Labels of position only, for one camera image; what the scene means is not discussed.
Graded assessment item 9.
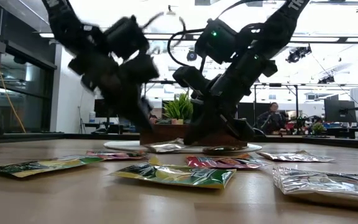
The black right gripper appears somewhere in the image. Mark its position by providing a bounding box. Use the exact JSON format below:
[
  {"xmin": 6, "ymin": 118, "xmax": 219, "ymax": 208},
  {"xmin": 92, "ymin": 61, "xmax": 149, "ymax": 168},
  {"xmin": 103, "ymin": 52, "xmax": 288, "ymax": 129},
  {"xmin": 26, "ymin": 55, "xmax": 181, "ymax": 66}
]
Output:
[{"xmin": 172, "ymin": 52, "xmax": 276, "ymax": 146}]

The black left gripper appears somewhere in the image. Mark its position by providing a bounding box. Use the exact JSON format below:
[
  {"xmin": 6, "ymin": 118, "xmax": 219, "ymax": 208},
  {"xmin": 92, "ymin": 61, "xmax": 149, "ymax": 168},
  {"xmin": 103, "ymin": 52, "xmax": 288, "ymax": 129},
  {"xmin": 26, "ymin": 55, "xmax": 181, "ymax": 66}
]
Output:
[{"xmin": 68, "ymin": 46, "xmax": 160, "ymax": 130}]

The red tea packet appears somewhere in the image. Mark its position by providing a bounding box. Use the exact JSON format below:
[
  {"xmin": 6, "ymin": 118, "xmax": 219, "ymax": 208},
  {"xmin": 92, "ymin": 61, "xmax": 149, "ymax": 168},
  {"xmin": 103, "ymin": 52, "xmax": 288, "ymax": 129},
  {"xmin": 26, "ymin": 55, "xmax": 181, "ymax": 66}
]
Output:
[
  {"xmin": 185, "ymin": 153, "xmax": 270, "ymax": 170},
  {"xmin": 85, "ymin": 150, "xmax": 149, "ymax": 161}
]

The wooden tea box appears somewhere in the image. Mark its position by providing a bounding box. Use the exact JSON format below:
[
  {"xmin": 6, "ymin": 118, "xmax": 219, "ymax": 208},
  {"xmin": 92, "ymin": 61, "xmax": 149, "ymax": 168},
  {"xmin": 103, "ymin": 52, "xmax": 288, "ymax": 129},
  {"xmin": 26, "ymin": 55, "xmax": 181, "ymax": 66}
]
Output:
[{"xmin": 139, "ymin": 123, "xmax": 249, "ymax": 147}]

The yellow green tea packet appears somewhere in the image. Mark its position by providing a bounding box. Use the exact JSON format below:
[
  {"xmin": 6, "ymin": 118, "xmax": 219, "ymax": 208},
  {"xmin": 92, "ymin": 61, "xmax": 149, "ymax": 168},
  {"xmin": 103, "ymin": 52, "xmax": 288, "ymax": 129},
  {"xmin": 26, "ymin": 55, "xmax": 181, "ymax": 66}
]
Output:
[
  {"xmin": 109, "ymin": 155, "xmax": 237, "ymax": 190},
  {"xmin": 0, "ymin": 155, "xmax": 106, "ymax": 179}
]

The black computer monitor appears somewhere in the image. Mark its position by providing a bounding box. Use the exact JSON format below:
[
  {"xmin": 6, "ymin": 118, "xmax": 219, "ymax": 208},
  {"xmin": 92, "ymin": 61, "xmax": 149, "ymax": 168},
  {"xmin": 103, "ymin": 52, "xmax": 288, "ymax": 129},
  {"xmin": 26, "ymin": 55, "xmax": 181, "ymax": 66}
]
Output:
[
  {"xmin": 94, "ymin": 98, "xmax": 111, "ymax": 118},
  {"xmin": 324, "ymin": 99, "xmax": 357, "ymax": 124}
]

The green plant white pot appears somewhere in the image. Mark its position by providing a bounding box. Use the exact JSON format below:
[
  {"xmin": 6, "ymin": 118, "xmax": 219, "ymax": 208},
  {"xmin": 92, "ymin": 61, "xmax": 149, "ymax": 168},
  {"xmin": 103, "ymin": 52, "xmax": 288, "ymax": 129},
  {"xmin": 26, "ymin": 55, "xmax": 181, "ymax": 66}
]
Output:
[{"xmin": 162, "ymin": 92, "xmax": 195, "ymax": 125}]

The white round plate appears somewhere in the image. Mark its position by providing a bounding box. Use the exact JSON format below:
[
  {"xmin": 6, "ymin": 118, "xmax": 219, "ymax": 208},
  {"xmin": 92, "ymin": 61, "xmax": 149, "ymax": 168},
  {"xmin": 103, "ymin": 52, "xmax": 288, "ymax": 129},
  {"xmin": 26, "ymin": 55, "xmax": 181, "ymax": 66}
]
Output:
[{"xmin": 103, "ymin": 140, "xmax": 263, "ymax": 155}]

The person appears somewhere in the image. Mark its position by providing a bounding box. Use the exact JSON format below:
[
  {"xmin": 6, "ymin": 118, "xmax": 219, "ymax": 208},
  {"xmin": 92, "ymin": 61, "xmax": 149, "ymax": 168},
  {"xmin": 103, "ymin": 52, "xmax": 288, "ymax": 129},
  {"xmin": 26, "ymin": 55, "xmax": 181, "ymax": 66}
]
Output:
[{"xmin": 256, "ymin": 101, "xmax": 288, "ymax": 135}]

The small background plant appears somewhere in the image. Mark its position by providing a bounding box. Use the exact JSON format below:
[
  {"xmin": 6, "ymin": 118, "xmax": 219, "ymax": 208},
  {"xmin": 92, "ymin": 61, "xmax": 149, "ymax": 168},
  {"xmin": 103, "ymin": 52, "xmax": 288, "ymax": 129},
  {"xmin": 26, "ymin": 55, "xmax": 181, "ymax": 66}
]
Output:
[{"xmin": 311, "ymin": 121, "xmax": 326, "ymax": 135}]

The black overhead light bar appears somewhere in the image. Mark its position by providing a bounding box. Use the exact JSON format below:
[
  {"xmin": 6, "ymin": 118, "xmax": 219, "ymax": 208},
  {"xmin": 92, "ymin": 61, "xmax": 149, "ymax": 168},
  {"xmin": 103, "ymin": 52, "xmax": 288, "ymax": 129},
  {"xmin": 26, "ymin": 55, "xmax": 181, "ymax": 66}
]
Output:
[{"xmin": 39, "ymin": 30, "xmax": 358, "ymax": 44}]

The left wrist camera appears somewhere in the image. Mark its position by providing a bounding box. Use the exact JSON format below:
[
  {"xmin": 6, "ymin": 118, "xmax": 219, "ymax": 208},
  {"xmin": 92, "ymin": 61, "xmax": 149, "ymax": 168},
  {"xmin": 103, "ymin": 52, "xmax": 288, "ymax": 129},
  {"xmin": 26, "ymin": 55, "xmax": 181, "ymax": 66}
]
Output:
[{"xmin": 104, "ymin": 15, "xmax": 151, "ymax": 60}]

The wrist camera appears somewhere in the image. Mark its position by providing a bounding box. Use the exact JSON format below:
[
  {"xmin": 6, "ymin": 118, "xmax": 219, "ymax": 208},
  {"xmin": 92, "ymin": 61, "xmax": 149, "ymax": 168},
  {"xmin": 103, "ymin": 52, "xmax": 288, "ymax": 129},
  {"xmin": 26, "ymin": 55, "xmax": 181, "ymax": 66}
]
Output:
[
  {"xmin": 194, "ymin": 18, "xmax": 248, "ymax": 65},
  {"xmin": 104, "ymin": 15, "xmax": 151, "ymax": 60}
]

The black table frame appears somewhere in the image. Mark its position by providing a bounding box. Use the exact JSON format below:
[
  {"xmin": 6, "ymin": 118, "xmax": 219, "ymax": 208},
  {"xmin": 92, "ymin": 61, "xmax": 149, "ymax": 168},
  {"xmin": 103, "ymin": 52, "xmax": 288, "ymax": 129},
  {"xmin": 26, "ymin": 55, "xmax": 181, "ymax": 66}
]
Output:
[{"xmin": 0, "ymin": 132, "xmax": 358, "ymax": 151}]

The black metal background frame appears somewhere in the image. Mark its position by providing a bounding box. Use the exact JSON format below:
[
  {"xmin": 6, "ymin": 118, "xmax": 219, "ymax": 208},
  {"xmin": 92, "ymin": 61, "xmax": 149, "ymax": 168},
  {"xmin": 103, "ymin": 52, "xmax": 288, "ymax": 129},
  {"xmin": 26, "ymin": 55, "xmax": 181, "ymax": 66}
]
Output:
[{"xmin": 142, "ymin": 79, "xmax": 301, "ymax": 125}]

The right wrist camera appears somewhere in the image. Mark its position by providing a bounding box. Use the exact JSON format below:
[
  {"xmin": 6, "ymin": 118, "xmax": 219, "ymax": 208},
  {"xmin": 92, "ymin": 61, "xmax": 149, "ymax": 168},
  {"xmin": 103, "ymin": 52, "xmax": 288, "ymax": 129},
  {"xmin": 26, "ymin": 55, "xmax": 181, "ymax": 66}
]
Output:
[{"xmin": 194, "ymin": 18, "xmax": 248, "ymax": 65}]

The yellow hanging cable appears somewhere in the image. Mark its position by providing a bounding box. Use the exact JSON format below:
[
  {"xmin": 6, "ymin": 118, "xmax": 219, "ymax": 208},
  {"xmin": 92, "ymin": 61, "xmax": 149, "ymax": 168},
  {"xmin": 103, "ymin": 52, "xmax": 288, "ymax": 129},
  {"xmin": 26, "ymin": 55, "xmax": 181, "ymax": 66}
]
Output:
[{"xmin": 0, "ymin": 0, "xmax": 27, "ymax": 134}]

